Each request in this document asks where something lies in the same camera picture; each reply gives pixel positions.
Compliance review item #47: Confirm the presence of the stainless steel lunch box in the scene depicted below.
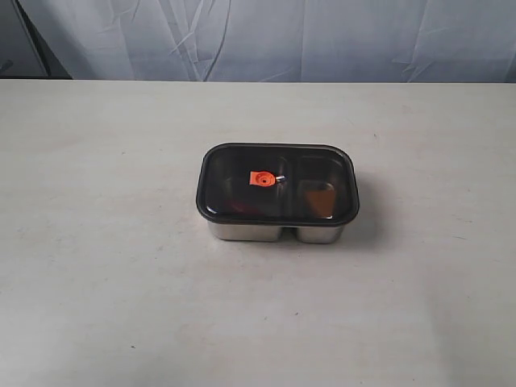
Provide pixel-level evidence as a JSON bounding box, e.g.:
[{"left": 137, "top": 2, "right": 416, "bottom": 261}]
[{"left": 207, "top": 221, "right": 345, "bottom": 244}]

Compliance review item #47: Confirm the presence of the yellow cheese wedge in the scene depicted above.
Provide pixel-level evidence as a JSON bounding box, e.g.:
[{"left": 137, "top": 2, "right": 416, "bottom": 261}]
[{"left": 303, "top": 189, "right": 336, "bottom": 219}]

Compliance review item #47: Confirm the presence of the dark transparent lunch box lid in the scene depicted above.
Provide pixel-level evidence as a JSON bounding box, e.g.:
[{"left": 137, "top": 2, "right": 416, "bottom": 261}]
[{"left": 196, "top": 143, "right": 360, "bottom": 227}]

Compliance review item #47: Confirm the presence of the white backdrop curtain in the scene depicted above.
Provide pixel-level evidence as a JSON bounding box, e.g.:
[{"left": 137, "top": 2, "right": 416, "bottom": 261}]
[{"left": 1, "top": 1, "right": 515, "bottom": 83}]

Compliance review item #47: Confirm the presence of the red sausage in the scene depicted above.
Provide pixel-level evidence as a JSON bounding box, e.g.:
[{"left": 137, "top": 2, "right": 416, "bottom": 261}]
[{"left": 226, "top": 198, "right": 263, "bottom": 216}]

